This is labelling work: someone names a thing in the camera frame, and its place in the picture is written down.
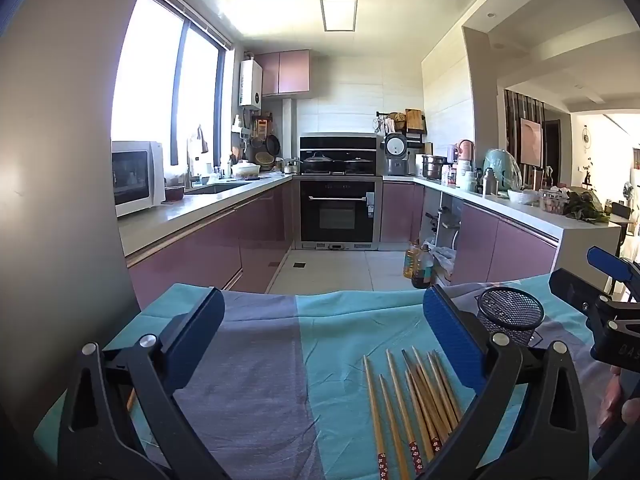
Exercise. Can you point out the black wall rack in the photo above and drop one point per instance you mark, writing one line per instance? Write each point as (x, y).
(392, 127)

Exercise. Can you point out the white plastic bag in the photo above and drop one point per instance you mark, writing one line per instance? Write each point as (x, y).
(445, 262)

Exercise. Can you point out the bunch of wooden chopsticks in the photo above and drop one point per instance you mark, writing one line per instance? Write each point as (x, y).
(403, 410)

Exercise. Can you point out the kitchen sink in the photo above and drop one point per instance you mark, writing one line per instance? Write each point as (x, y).
(215, 189)

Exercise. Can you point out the mint green appliance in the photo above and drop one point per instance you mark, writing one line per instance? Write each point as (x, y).
(502, 167)

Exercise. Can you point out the pink kitchen base cabinets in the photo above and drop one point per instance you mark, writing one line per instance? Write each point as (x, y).
(500, 250)
(210, 250)

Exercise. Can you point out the white wall water heater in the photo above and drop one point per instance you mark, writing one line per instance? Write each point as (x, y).
(251, 82)

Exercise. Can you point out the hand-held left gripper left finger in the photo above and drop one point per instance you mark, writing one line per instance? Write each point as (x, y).
(200, 330)

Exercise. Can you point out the silver rice cooker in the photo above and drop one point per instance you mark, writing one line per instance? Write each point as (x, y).
(397, 152)

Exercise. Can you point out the white bowl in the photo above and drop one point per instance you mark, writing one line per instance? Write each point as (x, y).
(522, 196)

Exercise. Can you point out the dark cooking oil bottle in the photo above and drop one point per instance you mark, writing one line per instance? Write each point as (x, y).
(424, 270)

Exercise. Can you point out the egg basket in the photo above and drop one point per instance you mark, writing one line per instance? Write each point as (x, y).
(554, 201)

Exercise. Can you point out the black lidded wok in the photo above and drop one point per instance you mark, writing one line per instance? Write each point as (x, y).
(317, 162)
(357, 164)

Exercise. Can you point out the wooden cutting board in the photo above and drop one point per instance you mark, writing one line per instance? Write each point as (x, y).
(415, 120)

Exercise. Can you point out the person's right hand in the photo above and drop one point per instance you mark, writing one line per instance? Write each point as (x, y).
(631, 412)

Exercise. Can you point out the woven bamboo basket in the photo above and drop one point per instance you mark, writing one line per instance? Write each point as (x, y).
(265, 161)

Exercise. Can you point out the hanging black frying pan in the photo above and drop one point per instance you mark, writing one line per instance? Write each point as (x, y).
(272, 145)

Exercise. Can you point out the wall clock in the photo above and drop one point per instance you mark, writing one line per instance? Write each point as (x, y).
(587, 137)

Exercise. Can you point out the grey refrigerator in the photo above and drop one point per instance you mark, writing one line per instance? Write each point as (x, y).
(60, 160)

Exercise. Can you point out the dark red bowl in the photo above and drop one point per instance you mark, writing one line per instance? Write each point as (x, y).
(175, 193)

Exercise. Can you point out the pink electric kettle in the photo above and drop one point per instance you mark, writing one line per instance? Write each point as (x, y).
(466, 150)

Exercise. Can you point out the wall utensil rack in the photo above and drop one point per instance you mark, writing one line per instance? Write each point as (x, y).
(247, 130)

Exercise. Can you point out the yellow cooking oil bottle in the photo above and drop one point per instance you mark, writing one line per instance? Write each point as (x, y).
(410, 260)

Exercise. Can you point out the stainless steel bottle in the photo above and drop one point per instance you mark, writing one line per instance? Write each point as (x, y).
(490, 182)

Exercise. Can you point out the white ceramic casserole pot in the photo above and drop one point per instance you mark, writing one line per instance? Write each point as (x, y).
(246, 169)

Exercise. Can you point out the kitchen window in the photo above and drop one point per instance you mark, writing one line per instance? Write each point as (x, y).
(150, 85)

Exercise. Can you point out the pink upper wall cabinet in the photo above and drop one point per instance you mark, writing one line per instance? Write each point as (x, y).
(287, 72)

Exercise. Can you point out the framed wall picture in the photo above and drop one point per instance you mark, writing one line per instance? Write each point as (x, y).
(531, 141)

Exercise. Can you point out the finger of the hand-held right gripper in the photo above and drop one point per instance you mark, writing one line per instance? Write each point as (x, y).
(607, 265)
(575, 290)

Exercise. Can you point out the white jar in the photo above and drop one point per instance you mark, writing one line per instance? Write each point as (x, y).
(467, 177)

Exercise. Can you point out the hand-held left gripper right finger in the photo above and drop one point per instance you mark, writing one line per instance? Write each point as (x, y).
(450, 340)

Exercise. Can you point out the white microwave oven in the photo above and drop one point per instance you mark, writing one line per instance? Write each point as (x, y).
(135, 180)

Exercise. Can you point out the black integrated stove oven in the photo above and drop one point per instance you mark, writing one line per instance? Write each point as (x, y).
(337, 210)

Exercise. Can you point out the black mesh utensil holder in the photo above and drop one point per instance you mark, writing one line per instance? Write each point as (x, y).
(510, 310)

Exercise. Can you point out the stainless steel pot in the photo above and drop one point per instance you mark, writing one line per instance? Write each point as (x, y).
(434, 167)

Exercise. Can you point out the teal and grey patchwork tablecloth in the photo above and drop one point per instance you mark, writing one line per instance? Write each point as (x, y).
(325, 360)

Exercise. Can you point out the white kitchen countertop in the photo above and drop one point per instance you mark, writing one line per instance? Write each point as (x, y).
(200, 205)

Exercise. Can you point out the green leafy vegetables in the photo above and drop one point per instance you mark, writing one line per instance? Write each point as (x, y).
(587, 207)

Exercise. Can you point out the rectangular ceiling light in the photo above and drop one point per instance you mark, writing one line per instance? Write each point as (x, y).
(339, 15)

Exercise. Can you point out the striped curtain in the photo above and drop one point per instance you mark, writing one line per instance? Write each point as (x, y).
(512, 130)

